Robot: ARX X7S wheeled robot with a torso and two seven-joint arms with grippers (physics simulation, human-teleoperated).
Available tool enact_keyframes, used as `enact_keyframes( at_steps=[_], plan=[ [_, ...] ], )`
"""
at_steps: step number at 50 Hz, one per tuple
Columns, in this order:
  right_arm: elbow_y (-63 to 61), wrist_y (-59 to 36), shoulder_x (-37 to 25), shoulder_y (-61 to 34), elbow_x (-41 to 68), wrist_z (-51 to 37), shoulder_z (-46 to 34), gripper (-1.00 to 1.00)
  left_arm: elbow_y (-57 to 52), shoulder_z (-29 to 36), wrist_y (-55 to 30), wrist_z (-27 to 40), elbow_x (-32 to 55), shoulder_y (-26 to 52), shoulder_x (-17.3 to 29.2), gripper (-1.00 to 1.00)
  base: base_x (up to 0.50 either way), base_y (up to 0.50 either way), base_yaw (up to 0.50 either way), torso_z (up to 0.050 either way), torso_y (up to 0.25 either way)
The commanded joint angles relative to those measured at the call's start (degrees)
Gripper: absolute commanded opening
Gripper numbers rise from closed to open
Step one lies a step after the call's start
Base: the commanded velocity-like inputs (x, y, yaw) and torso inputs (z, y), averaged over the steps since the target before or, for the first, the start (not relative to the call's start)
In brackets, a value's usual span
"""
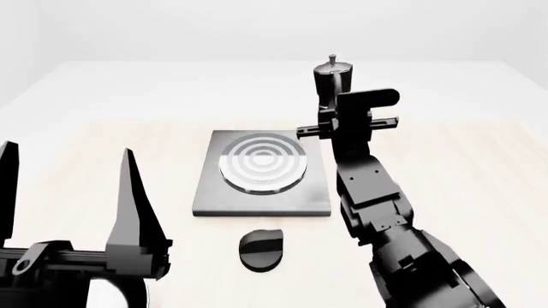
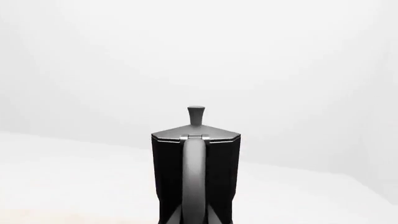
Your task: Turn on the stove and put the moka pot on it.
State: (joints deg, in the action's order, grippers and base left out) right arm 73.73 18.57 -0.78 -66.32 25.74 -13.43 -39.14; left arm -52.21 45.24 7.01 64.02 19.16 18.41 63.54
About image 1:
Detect black stove knob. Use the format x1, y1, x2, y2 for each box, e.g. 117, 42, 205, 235
237, 228, 285, 275

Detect black and silver moka pot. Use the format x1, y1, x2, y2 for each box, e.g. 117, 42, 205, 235
313, 54, 355, 110

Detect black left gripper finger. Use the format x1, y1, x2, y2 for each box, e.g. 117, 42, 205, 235
0, 140, 21, 249
104, 147, 174, 281

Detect grey square stove with burner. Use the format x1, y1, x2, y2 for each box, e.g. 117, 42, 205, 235
192, 128, 334, 218

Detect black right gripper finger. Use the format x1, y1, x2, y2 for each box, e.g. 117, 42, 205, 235
318, 108, 340, 141

